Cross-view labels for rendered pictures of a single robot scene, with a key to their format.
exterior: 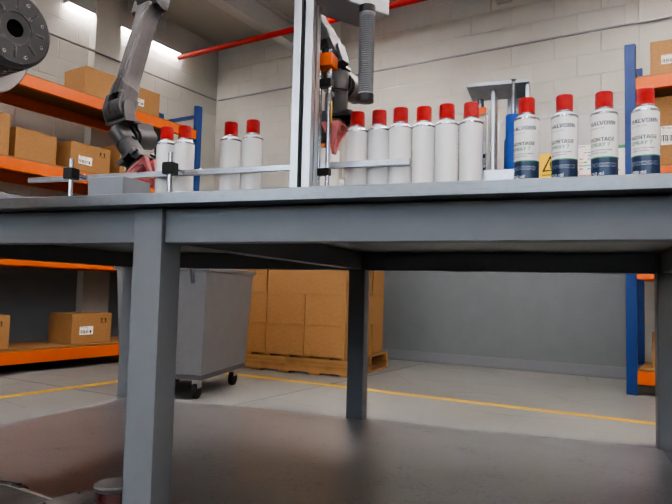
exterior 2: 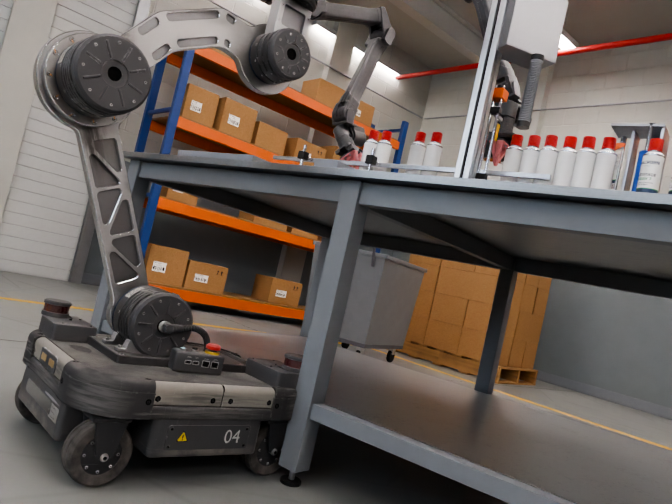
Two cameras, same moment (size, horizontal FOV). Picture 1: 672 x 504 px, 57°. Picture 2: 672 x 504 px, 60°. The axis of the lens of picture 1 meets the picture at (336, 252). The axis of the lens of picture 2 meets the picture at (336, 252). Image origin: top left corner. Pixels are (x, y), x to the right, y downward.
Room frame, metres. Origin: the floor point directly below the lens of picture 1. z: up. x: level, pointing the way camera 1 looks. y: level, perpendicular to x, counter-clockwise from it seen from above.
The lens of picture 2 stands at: (-0.39, -0.12, 0.54)
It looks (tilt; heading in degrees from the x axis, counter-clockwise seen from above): 3 degrees up; 17
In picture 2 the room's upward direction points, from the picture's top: 13 degrees clockwise
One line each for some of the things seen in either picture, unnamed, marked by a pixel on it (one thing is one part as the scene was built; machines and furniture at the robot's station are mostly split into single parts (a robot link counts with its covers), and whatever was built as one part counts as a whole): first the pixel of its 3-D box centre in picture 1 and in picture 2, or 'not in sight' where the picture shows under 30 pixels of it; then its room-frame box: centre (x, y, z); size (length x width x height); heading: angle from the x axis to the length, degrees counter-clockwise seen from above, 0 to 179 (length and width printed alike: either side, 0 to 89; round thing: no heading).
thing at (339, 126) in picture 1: (330, 135); (494, 151); (1.49, 0.02, 1.05); 0.07 x 0.07 x 0.09; 69
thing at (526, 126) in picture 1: (526, 146); (649, 177); (1.27, -0.39, 0.98); 0.05 x 0.05 x 0.20
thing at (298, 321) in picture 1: (309, 287); (474, 295); (5.44, 0.23, 0.70); 1.20 x 0.83 x 1.39; 64
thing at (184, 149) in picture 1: (183, 165); (381, 160); (1.56, 0.40, 0.98); 0.05 x 0.05 x 0.20
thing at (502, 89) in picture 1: (499, 90); (640, 131); (1.39, -0.37, 1.14); 0.14 x 0.11 x 0.01; 70
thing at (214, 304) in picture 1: (186, 316); (362, 295); (4.08, 0.98, 0.48); 0.89 x 0.63 x 0.96; 167
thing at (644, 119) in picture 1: (645, 140); not in sight; (1.20, -0.61, 0.98); 0.05 x 0.05 x 0.20
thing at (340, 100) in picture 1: (336, 106); (503, 129); (1.48, 0.01, 1.12); 0.10 x 0.07 x 0.07; 69
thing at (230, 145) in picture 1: (230, 163); (414, 162); (1.52, 0.27, 0.98); 0.05 x 0.05 x 0.20
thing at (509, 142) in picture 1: (513, 152); (640, 181); (1.33, -0.38, 0.98); 0.03 x 0.03 x 0.17
